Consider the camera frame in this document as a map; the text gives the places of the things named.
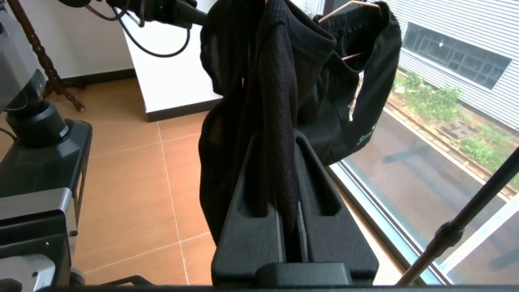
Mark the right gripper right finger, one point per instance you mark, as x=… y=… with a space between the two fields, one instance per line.
x=340 y=243

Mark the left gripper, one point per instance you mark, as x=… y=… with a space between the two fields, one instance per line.
x=162 y=10

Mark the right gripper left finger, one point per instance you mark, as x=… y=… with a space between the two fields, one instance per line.
x=239 y=251

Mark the black short-sleeved shirt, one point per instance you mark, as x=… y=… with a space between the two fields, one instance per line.
x=259 y=101

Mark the pink clothes hanger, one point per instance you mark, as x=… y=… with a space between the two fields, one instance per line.
x=344 y=8

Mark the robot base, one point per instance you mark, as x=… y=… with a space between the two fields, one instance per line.
x=40 y=170

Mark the black clothes rack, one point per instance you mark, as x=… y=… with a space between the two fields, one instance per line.
x=450 y=231

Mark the brown wooden stand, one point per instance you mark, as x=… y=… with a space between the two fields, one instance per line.
x=44 y=61

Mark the window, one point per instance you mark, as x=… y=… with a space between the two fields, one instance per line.
x=446 y=142

